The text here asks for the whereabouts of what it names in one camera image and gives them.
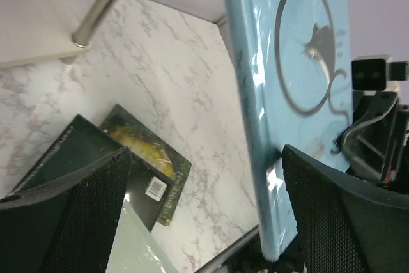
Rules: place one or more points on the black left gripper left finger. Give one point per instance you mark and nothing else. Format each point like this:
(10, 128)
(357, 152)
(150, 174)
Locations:
(68, 224)

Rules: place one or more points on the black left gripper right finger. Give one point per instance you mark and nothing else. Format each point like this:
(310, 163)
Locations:
(345, 224)

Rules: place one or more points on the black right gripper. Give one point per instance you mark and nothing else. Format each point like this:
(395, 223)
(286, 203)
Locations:
(376, 143)

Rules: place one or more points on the light blue Hemingway book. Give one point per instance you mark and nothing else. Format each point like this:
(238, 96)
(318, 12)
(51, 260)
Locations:
(293, 71)

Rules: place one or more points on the pale green file folder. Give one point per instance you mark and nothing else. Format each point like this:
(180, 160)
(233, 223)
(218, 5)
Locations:
(134, 249)

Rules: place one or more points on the black folder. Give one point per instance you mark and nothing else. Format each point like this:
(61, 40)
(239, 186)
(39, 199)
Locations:
(81, 144)

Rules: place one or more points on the green forest Alice book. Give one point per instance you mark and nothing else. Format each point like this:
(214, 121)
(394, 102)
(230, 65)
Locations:
(150, 154)

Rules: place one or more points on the white two-tier shelf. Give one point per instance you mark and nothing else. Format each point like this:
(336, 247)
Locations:
(42, 30)

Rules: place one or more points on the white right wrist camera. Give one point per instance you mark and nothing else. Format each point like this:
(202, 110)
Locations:
(378, 73)

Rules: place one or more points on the aluminium rail frame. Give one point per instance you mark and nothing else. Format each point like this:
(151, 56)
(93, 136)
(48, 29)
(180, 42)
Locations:
(217, 262)

